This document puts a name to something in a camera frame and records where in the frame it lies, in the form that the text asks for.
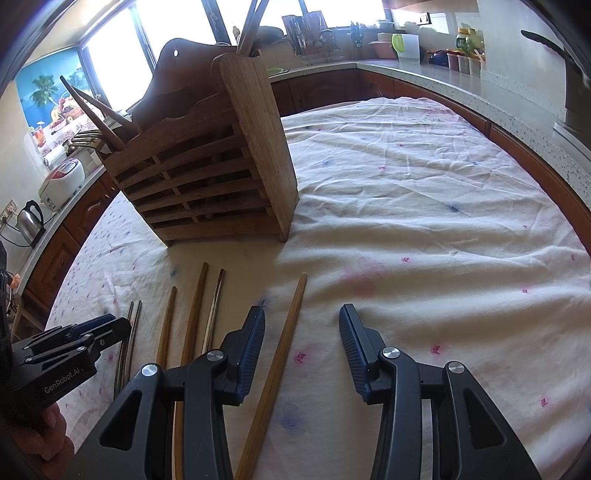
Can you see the dish rack with utensils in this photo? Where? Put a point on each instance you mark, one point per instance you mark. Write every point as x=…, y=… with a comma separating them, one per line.
x=309, y=32

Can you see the small wall outlet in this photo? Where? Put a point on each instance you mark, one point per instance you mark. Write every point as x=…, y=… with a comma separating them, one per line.
x=425, y=18

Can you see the metal fork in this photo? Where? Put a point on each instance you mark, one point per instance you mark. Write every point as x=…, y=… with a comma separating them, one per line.
x=83, y=140

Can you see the bamboo chopstick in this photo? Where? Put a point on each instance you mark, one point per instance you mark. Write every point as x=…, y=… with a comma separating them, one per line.
x=92, y=113
x=115, y=113
x=166, y=323
x=194, y=314

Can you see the person's left hand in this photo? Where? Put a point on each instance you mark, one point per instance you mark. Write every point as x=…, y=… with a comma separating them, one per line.
x=41, y=434

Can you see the pink bowl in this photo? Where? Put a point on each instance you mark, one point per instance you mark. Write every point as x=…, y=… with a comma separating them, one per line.
x=381, y=50

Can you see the white rice cooker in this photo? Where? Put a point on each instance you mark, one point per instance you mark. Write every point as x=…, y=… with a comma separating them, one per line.
x=62, y=184

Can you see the tropical fruit wall poster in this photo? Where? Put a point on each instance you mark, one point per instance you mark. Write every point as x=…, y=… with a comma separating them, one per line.
x=46, y=92

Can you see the steel electric kettle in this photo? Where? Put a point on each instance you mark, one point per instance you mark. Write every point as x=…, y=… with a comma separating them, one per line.
x=30, y=224

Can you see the white floral tablecloth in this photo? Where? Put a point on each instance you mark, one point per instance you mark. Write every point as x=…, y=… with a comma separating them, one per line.
x=415, y=230

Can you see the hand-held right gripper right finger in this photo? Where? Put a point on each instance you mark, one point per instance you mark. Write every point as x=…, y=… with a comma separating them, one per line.
x=355, y=350

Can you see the brown wooden chopstick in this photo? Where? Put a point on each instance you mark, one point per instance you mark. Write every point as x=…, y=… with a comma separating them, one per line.
x=214, y=304
x=281, y=350

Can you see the seasoning jars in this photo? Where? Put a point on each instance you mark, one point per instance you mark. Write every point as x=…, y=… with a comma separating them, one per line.
x=464, y=63

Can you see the wall power outlets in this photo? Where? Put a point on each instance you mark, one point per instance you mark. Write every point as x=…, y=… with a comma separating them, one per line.
x=8, y=211

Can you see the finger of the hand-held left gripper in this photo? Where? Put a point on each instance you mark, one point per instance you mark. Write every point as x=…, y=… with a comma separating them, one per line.
x=94, y=323
x=113, y=334

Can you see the kitchen window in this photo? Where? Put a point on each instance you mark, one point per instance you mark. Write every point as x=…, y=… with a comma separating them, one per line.
x=184, y=27

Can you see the blue and red container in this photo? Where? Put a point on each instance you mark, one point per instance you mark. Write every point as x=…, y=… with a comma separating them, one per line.
x=437, y=57

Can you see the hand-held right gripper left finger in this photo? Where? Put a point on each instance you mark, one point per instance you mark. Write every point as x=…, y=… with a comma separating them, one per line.
x=247, y=355

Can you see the green yellow bottles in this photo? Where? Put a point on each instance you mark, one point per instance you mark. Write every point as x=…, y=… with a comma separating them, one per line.
x=468, y=40

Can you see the paper towel roll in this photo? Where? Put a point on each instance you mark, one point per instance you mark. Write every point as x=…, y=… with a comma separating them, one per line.
x=55, y=159

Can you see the wooden utensil holder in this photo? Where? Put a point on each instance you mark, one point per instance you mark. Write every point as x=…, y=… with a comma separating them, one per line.
x=207, y=161

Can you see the white container green lid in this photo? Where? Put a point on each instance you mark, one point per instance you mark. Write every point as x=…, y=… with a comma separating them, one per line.
x=406, y=46

